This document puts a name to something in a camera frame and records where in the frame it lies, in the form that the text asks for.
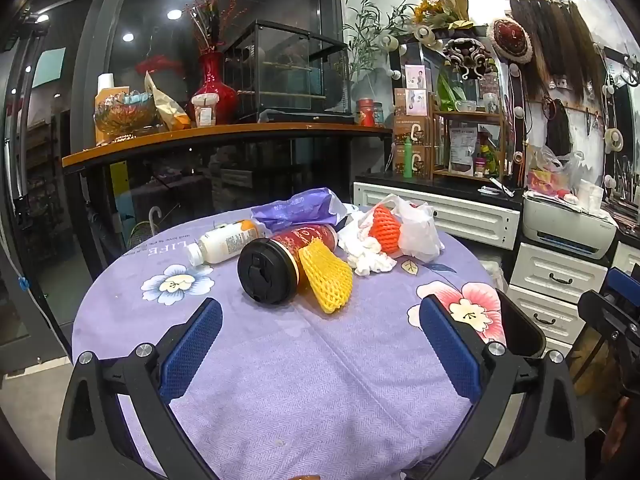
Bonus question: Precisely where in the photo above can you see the wooden shelf rack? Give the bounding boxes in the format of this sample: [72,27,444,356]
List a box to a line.
[431,105,506,183]

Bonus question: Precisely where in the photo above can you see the green leafy branches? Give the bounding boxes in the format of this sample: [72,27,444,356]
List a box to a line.
[342,0,423,86]

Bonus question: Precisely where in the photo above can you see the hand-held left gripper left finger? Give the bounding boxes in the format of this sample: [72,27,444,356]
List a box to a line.
[56,297,223,480]

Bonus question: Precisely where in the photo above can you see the red round fringed hat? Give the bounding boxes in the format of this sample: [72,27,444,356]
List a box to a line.
[487,17,532,65]

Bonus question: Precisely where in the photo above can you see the yellow flower bouquet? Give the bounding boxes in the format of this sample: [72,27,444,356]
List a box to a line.
[410,0,476,31]

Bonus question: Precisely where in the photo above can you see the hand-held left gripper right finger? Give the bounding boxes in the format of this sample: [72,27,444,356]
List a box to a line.
[419,294,586,480]

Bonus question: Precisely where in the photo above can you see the black trash bin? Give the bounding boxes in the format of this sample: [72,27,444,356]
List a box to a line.
[492,287,547,361]

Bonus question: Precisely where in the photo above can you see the wooden top glass counter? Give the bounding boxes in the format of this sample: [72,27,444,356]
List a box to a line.
[61,121,393,281]

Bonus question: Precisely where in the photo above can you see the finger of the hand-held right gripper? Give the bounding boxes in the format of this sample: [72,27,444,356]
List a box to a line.
[602,266,640,311]
[577,289,640,356]

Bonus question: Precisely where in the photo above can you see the red vase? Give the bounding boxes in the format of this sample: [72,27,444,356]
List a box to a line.
[191,51,239,125]

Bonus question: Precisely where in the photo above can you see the clear bag red contents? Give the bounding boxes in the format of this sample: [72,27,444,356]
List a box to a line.
[525,145,586,198]

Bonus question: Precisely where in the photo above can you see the white plastic bottle orange label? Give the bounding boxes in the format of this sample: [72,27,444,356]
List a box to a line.
[188,220,258,267]

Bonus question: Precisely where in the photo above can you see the purple floral tablecloth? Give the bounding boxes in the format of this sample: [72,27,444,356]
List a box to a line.
[71,204,508,480]

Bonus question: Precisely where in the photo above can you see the purple plastic bag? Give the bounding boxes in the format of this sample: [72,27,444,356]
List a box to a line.
[250,187,358,236]

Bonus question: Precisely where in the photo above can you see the patterned glass bowl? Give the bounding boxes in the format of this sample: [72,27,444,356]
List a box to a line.
[94,91,157,142]

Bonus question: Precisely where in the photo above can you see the dried red flower stems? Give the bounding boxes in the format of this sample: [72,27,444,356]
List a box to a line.
[182,0,238,56]

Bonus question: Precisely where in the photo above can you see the white plastic bag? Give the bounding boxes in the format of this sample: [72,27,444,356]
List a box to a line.
[357,194,445,263]

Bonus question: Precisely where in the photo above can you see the glass display case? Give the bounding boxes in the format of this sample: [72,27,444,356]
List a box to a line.
[222,20,351,123]

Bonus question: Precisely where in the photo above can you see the white vanity drawer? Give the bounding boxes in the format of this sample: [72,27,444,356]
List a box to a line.
[612,242,640,276]

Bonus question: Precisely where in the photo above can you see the yellow panel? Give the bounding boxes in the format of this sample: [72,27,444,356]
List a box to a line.
[111,160,130,196]

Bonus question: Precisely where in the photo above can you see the row of hair wefts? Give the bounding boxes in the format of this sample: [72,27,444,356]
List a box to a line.
[502,0,608,106]

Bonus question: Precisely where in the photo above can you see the pink photo card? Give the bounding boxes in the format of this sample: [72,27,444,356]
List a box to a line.
[404,64,427,92]

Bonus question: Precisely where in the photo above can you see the white plastic container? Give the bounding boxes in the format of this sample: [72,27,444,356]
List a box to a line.
[575,180,606,213]

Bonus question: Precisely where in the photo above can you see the long white drawer cabinet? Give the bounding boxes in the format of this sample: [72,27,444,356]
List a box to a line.
[352,181,522,251]

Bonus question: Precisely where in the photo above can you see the dark hair bundle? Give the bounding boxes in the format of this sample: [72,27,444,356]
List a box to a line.
[545,100,573,158]

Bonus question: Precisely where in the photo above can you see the yellow foam fruit net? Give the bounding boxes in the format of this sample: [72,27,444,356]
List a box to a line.
[298,238,354,315]

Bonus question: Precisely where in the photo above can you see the white two-drawer unit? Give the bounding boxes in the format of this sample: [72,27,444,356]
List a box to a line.
[507,242,608,346]

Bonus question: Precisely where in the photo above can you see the brown printed box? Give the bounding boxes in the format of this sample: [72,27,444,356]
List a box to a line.
[393,117,432,147]
[393,146,432,178]
[393,88,431,118]

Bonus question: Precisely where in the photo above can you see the orange foam fruit net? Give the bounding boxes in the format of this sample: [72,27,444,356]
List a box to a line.
[368,205,402,255]

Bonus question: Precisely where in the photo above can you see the kraft paper snack bag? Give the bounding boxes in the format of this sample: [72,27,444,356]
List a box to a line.
[144,71,192,131]

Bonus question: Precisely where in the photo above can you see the red paper cup black lid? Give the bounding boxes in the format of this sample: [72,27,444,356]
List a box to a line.
[237,223,340,306]

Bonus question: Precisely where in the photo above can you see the grey fuzzy stool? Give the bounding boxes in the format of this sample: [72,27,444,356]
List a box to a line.
[480,255,507,293]

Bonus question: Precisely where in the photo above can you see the vanity mirror with bulbs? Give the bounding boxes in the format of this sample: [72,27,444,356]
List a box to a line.
[382,27,528,181]
[602,45,640,233]

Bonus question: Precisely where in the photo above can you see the ornate decorative headdress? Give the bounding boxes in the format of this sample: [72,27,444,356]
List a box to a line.
[442,37,493,81]

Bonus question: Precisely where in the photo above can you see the white printer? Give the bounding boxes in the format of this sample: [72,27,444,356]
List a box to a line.
[522,192,620,261]

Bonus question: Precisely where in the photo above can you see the clear plastic snack cup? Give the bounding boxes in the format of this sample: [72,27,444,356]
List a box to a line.
[191,94,219,128]

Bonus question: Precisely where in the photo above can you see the white tissue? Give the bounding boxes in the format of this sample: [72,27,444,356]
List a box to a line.
[338,220,398,277]

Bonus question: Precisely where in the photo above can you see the orange box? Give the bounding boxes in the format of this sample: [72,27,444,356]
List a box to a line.
[95,86,132,146]

